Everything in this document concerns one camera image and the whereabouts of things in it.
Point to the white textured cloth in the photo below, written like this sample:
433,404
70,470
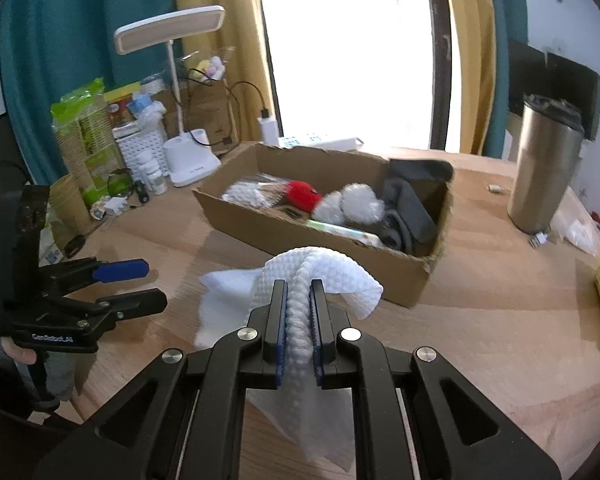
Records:
330,270

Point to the white plastic bag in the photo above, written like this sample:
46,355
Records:
580,225

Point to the pastel candy bag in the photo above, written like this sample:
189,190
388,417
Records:
210,69

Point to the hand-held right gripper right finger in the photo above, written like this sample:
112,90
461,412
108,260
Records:
316,330

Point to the brown cardboard box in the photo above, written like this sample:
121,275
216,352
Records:
330,270

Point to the small white clip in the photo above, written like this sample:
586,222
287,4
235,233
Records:
495,188

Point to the red plush ball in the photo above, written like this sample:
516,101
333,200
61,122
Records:
302,196

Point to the teal curtain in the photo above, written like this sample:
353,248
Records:
502,60
80,25

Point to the grey sock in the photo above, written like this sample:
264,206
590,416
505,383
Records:
410,205

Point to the blue and white pack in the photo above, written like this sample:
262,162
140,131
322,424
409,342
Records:
145,107

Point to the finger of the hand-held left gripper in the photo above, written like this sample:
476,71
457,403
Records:
140,302
122,270

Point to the person's left forearm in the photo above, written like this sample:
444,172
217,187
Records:
60,375

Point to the small white plug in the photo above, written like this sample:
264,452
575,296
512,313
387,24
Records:
537,240

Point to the black door frame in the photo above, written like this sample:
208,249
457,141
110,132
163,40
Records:
437,60

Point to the white desk lamp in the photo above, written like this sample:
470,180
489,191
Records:
190,162

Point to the black flashlight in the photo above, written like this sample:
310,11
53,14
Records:
141,192

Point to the green tissue packet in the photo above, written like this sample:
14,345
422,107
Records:
345,232

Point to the white pill bottle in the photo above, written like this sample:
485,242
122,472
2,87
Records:
157,177
144,165

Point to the white box with blue print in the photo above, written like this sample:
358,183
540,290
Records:
320,141

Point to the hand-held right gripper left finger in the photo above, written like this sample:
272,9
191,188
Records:
280,330

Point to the white paper packets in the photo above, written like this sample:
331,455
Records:
52,255

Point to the white perforated basket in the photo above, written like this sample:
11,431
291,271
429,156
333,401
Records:
142,147

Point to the brown paper bag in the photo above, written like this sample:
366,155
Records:
205,110

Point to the person's left hand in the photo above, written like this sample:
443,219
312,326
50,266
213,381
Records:
20,354

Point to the black monitor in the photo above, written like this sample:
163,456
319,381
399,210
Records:
555,80

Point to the green bag of paper cups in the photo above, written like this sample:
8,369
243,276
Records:
87,145

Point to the cotton swab bag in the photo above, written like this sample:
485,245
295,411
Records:
252,192

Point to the stack of brown paper cups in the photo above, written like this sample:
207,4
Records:
70,205

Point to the steel tumbler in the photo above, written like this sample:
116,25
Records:
542,170

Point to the white charger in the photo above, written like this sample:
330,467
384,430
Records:
267,129

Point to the round printed badge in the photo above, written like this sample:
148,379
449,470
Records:
98,213

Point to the white cotton ball bag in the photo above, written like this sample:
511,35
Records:
352,205

